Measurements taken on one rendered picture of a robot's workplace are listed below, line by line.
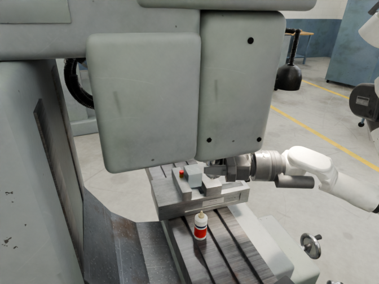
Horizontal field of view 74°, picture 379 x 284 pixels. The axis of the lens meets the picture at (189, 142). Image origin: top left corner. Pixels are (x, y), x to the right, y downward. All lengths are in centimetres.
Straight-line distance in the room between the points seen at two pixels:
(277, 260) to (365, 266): 146
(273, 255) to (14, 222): 79
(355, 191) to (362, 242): 179
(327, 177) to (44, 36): 67
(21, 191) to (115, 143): 17
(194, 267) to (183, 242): 10
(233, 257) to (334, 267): 148
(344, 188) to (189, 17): 56
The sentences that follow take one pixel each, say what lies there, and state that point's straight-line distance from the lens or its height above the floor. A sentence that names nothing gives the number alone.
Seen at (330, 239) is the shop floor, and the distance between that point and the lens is 244.
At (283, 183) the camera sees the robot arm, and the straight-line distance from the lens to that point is 72.
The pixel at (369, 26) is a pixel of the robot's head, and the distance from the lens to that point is 75.
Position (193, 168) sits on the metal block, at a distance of 92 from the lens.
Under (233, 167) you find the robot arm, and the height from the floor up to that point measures 126.
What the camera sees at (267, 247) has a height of 89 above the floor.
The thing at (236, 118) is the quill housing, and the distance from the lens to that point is 56.
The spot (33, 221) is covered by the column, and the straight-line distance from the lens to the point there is 42.
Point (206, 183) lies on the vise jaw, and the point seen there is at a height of 108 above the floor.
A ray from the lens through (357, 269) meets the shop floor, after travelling 234.
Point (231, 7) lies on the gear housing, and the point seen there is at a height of 163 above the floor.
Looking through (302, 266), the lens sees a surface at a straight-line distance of 116.
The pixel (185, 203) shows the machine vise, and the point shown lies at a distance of 90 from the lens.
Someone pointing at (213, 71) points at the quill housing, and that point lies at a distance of 50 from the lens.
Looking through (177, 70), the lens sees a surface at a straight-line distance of 45.
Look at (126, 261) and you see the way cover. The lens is 84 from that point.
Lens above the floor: 164
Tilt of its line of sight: 29 degrees down
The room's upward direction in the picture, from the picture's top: 2 degrees clockwise
